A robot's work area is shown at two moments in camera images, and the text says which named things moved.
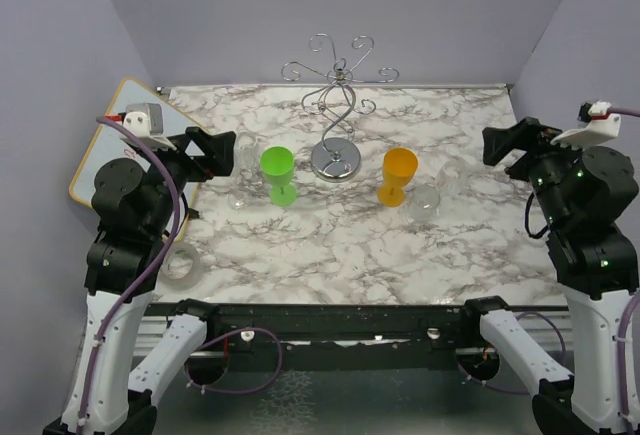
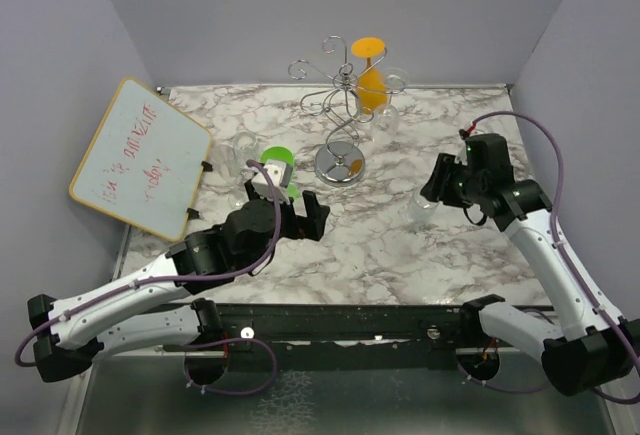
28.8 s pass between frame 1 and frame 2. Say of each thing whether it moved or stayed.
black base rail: stayed
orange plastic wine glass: moved
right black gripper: moved
